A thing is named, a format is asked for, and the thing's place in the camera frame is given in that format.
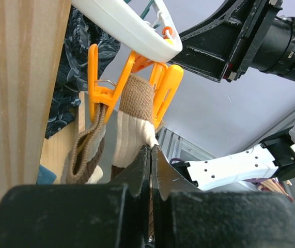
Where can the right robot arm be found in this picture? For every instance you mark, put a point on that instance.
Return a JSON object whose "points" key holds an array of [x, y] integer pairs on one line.
{"points": [[274, 157]]}

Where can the white clip hanger frame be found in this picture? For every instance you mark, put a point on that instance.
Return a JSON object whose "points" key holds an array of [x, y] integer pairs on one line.
{"points": [[119, 20]]}

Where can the dark patterned cloth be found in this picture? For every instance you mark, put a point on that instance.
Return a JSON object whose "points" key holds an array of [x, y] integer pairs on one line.
{"points": [[71, 78]]}

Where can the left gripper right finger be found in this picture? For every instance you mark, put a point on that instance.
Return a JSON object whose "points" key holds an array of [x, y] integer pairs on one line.
{"points": [[175, 203]]}

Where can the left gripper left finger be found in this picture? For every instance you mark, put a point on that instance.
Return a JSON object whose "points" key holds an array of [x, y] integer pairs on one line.
{"points": [[128, 198]]}

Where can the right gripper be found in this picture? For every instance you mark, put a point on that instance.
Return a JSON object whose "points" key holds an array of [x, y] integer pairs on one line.
{"points": [[210, 47]]}

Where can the orange clothespin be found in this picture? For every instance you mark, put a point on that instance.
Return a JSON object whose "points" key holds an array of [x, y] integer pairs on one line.
{"points": [[105, 91], [165, 80]]}

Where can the wooden rack stand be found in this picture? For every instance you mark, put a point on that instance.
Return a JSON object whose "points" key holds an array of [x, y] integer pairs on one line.
{"points": [[31, 40]]}

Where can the beige brown sock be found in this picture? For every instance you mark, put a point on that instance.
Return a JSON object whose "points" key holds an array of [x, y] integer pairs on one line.
{"points": [[81, 166], [135, 127]]}

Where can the teal cloth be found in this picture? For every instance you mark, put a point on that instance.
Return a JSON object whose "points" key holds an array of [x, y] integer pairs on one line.
{"points": [[45, 176]]}

